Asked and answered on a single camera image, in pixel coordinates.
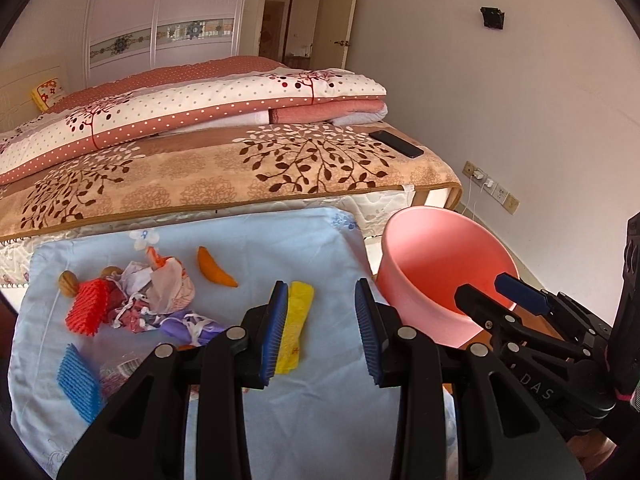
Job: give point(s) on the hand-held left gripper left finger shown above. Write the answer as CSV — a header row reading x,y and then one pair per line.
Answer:
x,y
275,330

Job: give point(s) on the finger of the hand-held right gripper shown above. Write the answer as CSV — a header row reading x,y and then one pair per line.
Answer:
x,y
480,305
520,292

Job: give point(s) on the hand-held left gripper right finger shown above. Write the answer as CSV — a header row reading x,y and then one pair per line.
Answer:
x,y
367,330

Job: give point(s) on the pink plastic bucket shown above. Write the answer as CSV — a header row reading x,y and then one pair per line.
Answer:
x,y
430,260

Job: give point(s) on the purple plastic wrapper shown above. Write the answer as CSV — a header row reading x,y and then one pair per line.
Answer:
x,y
192,327

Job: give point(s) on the small orange peel piece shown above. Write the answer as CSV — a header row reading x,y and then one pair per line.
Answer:
x,y
185,347

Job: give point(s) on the clear plastic bag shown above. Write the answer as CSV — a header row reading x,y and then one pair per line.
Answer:
x,y
120,372

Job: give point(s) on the red foam net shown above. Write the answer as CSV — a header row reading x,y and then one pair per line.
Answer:
x,y
90,310

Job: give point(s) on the blue foam net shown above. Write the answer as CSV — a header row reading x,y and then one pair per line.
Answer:
x,y
77,380

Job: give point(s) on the long orange peel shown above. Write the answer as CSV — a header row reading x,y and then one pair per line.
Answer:
x,y
212,270

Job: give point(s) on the light blue floral cloth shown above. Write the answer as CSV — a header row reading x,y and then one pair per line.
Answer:
x,y
310,420

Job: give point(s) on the white plastic bag red print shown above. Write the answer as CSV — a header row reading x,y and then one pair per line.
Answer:
x,y
172,285

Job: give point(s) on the white charger plug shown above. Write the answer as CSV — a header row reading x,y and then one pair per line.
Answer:
x,y
482,179

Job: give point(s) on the crumpled red white paper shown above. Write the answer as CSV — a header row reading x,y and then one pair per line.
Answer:
x,y
132,305

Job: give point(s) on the brown leaf print blanket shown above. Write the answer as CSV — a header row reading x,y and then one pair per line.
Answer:
x,y
200,180

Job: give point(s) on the black smartphone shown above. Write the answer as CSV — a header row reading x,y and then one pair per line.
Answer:
x,y
396,143

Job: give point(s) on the pink folded blanket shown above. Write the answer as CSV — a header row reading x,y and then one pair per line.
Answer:
x,y
320,110

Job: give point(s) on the polka dot tree quilt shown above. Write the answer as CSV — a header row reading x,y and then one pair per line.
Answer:
x,y
175,105

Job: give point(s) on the cream door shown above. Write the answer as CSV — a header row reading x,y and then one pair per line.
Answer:
x,y
337,5

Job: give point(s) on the yellow flowered pillow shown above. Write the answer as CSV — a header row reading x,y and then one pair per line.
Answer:
x,y
50,91

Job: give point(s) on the white wardrobe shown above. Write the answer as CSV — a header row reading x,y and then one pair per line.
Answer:
x,y
165,0

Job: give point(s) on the cream headboard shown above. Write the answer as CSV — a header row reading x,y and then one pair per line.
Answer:
x,y
25,80

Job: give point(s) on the black wall box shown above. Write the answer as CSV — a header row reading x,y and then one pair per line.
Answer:
x,y
492,17

